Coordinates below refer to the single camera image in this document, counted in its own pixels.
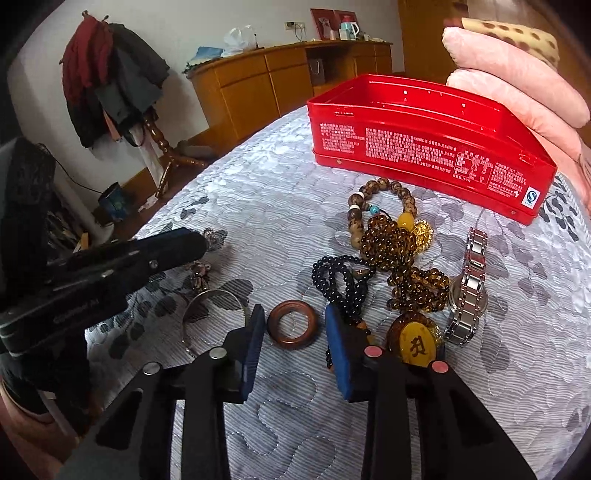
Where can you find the wooden sideboard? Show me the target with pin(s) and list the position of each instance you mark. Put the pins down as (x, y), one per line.
(249, 87)

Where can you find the red picture frame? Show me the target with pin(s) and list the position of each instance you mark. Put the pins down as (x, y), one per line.
(323, 23)
(344, 17)

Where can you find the grey paper bag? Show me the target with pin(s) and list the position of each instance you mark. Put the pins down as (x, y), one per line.
(316, 71)

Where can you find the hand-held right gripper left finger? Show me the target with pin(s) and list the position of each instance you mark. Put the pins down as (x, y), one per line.
(254, 350)

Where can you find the pink folded quilt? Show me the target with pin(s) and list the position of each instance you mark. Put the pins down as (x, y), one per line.
(508, 78)

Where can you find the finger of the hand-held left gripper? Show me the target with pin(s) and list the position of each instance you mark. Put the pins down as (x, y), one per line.
(161, 266)
(180, 240)

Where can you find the blue cloth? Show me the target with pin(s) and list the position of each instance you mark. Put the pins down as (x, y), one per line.
(203, 57)

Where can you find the person's left forearm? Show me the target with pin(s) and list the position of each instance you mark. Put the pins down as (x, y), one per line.
(27, 443)

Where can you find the wall socket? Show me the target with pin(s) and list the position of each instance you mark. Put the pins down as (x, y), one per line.
(295, 25)

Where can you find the pink bead charm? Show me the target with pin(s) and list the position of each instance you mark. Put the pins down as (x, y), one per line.
(201, 274)

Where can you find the dark grey hanging jacket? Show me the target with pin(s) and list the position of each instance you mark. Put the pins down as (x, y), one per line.
(129, 78)

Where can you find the wooden coat rack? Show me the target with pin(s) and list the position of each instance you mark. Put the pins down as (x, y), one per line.
(159, 138)

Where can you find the wooden wardrobe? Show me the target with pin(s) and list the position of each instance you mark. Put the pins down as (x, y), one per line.
(425, 32)

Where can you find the crystal flower brooch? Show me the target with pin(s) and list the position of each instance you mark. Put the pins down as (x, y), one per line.
(213, 237)

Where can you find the white plastic bag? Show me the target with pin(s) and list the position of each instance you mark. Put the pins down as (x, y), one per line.
(240, 41)

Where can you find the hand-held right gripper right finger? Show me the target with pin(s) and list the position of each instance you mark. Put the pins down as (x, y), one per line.
(339, 355)

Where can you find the silver bangle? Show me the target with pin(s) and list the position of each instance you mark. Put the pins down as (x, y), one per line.
(214, 291)

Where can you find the light blue kettle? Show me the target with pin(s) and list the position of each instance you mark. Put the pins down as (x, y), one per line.
(348, 31)

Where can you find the gold lion ornament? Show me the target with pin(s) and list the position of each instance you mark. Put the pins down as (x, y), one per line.
(422, 235)

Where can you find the pair of shoes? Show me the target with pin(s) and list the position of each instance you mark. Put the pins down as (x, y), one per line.
(194, 150)

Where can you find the red tin box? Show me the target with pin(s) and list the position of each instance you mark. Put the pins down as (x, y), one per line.
(415, 152)

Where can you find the red hanging garment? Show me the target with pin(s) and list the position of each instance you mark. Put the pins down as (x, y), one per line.
(83, 60)

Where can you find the silver metal watch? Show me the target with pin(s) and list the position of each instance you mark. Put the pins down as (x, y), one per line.
(473, 286)

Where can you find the yellow spotted pillow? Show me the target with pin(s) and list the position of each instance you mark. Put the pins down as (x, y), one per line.
(517, 34)

